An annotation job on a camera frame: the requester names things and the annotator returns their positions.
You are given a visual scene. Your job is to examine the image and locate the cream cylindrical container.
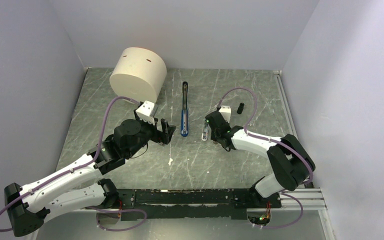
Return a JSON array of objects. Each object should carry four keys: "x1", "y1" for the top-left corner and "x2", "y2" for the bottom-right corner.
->
[{"x1": 109, "y1": 47, "x2": 167, "y2": 103}]

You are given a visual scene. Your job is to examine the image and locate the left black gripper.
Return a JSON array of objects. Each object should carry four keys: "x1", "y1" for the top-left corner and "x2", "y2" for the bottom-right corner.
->
[{"x1": 126, "y1": 108, "x2": 176, "y2": 157}]

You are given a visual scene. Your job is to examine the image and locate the blue stapler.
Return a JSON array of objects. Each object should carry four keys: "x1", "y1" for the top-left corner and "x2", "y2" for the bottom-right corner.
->
[{"x1": 180, "y1": 81, "x2": 189, "y2": 137}]

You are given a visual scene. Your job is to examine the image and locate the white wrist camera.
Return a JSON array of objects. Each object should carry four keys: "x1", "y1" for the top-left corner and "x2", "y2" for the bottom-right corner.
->
[
  {"x1": 135, "y1": 100, "x2": 158, "y2": 126},
  {"x1": 218, "y1": 105, "x2": 232, "y2": 123}
]

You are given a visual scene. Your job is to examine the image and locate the small black cylinder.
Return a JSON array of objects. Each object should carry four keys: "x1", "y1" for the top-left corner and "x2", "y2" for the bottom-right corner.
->
[{"x1": 236, "y1": 102, "x2": 245, "y2": 115}]

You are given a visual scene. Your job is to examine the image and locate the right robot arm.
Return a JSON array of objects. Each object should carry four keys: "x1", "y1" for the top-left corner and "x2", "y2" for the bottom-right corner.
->
[{"x1": 205, "y1": 110, "x2": 316, "y2": 207}]

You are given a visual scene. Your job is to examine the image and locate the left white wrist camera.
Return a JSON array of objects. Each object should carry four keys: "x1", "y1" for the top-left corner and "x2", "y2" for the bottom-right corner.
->
[{"x1": 135, "y1": 100, "x2": 158, "y2": 126}]

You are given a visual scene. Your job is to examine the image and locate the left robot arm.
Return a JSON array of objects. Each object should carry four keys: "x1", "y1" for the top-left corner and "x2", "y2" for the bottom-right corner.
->
[{"x1": 4, "y1": 113, "x2": 176, "y2": 237}]

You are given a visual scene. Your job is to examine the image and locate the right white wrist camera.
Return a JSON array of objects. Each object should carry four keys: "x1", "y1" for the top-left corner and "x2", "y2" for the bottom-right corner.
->
[{"x1": 218, "y1": 105, "x2": 232, "y2": 123}]

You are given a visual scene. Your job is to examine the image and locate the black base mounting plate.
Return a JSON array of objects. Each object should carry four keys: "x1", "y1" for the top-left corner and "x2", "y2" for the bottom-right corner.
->
[{"x1": 118, "y1": 188, "x2": 282, "y2": 221}]

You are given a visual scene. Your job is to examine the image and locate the light blue small case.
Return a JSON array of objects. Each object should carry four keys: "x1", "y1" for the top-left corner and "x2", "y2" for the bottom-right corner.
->
[{"x1": 201, "y1": 122, "x2": 210, "y2": 141}]

